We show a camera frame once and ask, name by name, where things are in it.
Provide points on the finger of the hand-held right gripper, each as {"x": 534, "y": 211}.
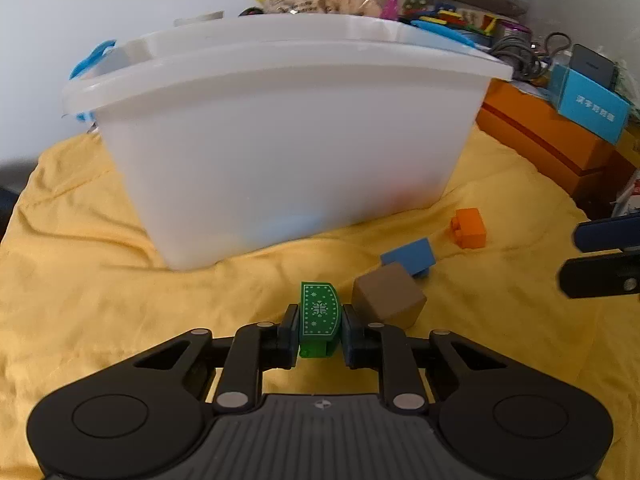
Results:
{"x": 607, "y": 232}
{"x": 595, "y": 275}

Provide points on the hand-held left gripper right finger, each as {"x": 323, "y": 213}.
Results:
{"x": 352, "y": 335}

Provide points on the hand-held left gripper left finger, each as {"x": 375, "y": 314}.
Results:
{"x": 290, "y": 332}

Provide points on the green patterned block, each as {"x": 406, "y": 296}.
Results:
{"x": 317, "y": 312}

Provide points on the translucent plastic storage box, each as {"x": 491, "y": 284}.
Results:
{"x": 280, "y": 150}

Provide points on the wooden cube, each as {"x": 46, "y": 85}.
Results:
{"x": 387, "y": 297}

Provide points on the blue block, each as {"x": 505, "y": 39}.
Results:
{"x": 410, "y": 257}

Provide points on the orange box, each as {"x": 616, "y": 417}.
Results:
{"x": 545, "y": 145}

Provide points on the light blue box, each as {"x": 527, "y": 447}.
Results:
{"x": 590, "y": 105}

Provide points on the orange block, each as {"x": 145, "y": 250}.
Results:
{"x": 470, "y": 230}

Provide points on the yellow cloth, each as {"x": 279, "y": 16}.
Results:
{"x": 100, "y": 270}

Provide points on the pile of colourful toy blocks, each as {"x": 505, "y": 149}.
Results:
{"x": 450, "y": 16}

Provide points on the pink shiny wrapper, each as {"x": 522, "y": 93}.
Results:
{"x": 390, "y": 6}

